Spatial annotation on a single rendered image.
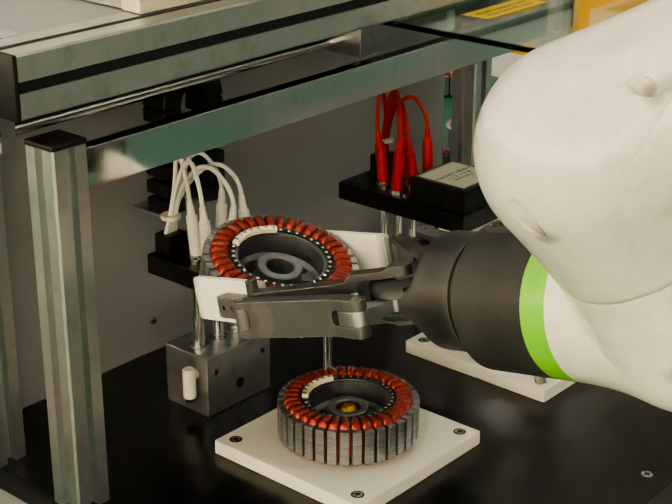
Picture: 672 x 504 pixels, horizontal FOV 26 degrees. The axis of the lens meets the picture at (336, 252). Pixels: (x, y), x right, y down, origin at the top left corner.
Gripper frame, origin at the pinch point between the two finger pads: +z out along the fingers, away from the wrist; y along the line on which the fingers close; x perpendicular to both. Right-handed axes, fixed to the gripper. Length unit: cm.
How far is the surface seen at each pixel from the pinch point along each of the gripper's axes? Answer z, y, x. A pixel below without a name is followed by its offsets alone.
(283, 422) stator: 6.0, -2.3, 13.0
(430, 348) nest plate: 11.2, -23.9, 14.8
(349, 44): 16.7, -25.6, -12.7
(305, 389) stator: 6.9, -5.6, 11.6
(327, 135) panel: 28.4, -31.4, -3.2
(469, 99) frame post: 24, -48, -3
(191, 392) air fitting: 16.9, -1.8, 11.8
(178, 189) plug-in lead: 17.5, -4.9, -4.6
